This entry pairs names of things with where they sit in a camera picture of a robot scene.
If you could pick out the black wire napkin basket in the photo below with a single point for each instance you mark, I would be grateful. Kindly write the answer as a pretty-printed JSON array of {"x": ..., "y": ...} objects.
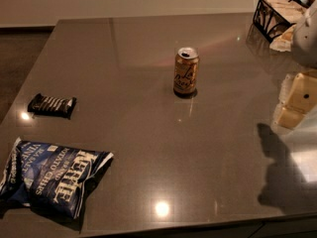
[{"x": 274, "y": 17}]

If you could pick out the blue Kettle chip bag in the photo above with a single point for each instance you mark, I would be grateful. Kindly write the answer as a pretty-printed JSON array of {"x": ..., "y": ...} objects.
[{"x": 50, "y": 176}]

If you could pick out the black snack bar wrapper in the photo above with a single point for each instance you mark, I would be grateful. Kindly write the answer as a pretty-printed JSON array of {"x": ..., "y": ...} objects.
[{"x": 52, "y": 106}]

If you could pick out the orange La Croix can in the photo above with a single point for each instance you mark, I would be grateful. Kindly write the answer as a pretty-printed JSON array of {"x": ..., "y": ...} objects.
[{"x": 185, "y": 70}]

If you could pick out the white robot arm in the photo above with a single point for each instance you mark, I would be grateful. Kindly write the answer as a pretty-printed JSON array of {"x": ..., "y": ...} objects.
[{"x": 304, "y": 40}]

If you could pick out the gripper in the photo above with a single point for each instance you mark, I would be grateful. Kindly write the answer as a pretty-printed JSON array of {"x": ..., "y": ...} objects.
[{"x": 305, "y": 40}]

